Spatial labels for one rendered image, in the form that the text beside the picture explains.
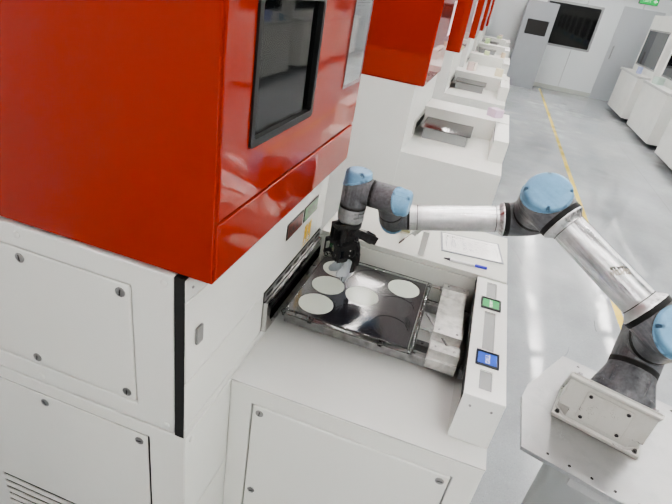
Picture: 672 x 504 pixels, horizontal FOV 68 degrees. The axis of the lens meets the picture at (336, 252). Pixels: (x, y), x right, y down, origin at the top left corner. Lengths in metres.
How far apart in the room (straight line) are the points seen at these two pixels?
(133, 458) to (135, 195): 0.67
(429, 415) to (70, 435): 0.86
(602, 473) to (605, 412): 0.14
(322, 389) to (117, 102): 0.80
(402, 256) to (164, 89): 1.05
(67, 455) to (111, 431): 0.21
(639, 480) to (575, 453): 0.14
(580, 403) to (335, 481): 0.64
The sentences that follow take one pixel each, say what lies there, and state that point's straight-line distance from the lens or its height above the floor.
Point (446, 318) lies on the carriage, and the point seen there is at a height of 0.88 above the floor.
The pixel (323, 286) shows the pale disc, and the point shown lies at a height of 0.90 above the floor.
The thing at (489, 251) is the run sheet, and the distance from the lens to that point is 1.79.
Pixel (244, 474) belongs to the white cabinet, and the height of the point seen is 0.48.
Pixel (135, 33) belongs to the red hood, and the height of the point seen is 1.60.
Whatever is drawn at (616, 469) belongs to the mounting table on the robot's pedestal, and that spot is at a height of 0.82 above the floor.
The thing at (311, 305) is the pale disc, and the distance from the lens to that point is 1.40.
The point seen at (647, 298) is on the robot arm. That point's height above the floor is 1.19.
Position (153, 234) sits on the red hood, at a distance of 0.89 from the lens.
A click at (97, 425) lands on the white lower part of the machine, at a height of 0.75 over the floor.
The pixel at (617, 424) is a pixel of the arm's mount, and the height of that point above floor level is 0.89.
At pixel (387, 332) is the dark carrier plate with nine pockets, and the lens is 1.36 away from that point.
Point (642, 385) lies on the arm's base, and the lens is 1.42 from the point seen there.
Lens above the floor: 1.71
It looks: 29 degrees down
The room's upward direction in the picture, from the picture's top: 10 degrees clockwise
